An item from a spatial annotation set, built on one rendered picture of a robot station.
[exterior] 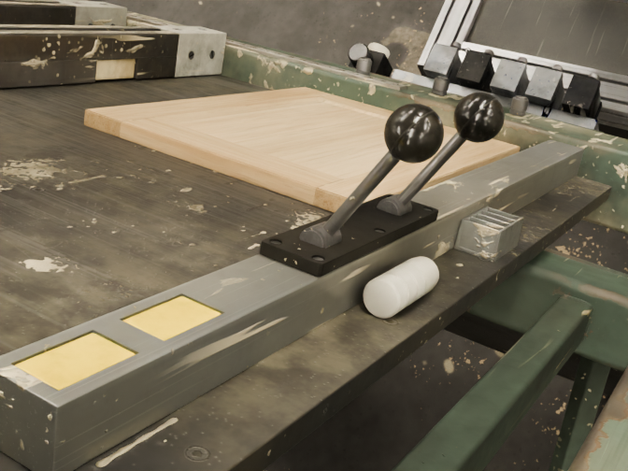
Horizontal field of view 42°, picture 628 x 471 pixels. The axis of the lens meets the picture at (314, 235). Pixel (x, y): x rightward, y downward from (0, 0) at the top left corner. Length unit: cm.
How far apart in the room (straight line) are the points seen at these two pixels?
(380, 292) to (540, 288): 34
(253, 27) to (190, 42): 129
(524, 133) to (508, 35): 93
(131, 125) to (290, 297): 48
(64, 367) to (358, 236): 27
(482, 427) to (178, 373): 25
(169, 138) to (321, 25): 169
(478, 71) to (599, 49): 68
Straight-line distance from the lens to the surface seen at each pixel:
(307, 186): 81
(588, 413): 99
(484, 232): 76
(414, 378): 209
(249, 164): 85
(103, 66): 125
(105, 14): 156
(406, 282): 60
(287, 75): 139
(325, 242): 56
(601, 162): 121
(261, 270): 53
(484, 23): 216
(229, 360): 47
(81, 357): 41
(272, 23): 264
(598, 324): 89
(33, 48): 115
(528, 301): 91
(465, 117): 62
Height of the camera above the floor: 200
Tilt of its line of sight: 62 degrees down
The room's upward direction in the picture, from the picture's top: 47 degrees counter-clockwise
